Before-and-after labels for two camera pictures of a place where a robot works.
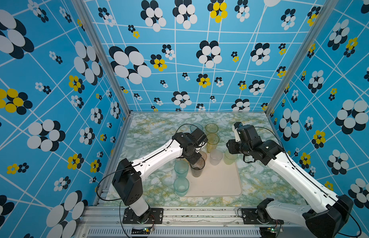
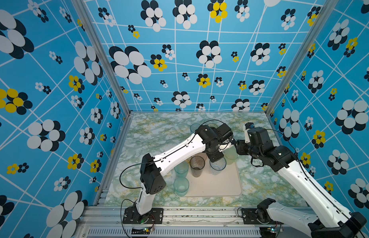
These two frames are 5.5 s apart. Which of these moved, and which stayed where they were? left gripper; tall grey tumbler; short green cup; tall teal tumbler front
Moved: left gripper
Stayed: tall teal tumbler front; short green cup; tall grey tumbler
